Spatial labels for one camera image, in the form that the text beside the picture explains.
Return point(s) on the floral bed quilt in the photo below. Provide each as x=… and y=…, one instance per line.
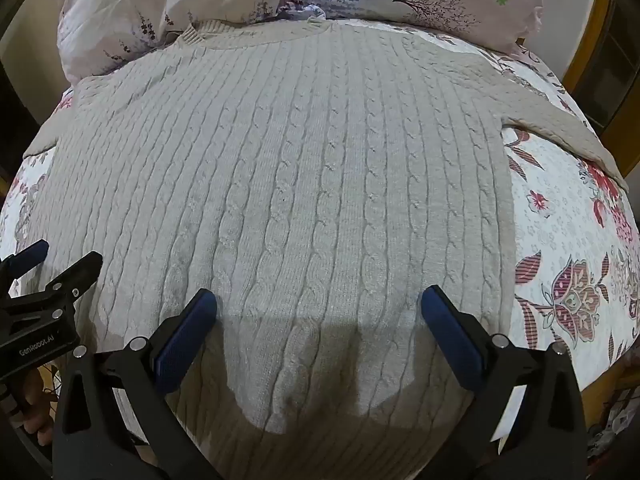
x=565, y=240

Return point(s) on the wooden bed frame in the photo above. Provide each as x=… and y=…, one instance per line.
x=595, y=50

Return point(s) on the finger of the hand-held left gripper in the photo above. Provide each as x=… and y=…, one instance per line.
x=26, y=255
x=75, y=275

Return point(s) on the pink floral pillow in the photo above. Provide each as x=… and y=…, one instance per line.
x=130, y=10

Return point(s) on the person's left hand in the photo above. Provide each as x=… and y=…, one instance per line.
x=33, y=407

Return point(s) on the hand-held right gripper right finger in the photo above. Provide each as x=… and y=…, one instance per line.
x=450, y=335

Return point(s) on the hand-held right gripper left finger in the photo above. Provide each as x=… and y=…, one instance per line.
x=186, y=336

